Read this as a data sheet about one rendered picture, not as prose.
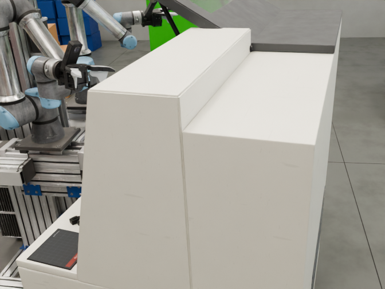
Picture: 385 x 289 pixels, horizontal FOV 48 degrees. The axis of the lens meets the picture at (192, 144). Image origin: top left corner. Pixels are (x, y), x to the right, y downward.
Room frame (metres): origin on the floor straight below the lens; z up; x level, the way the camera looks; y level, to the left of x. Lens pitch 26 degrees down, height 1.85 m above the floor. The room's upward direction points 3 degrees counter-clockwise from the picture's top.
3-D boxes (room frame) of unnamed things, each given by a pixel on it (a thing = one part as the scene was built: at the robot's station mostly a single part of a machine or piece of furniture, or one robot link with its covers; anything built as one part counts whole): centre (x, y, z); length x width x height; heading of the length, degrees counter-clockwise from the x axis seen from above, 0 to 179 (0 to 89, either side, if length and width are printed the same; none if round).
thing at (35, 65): (1.58, 0.53, 1.43); 0.11 x 0.08 x 0.09; 53
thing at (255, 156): (1.46, -0.36, 0.75); 1.40 x 0.28 x 1.50; 159
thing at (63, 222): (1.34, 0.34, 0.96); 0.70 x 0.22 x 0.03; 159
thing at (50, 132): (1.84, 0.67, 1.09); 0.15 x 0.15 x 0.10
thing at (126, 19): (2.52, 0.35, 1.43); 0.11 x 0.08 x 0.09; 105
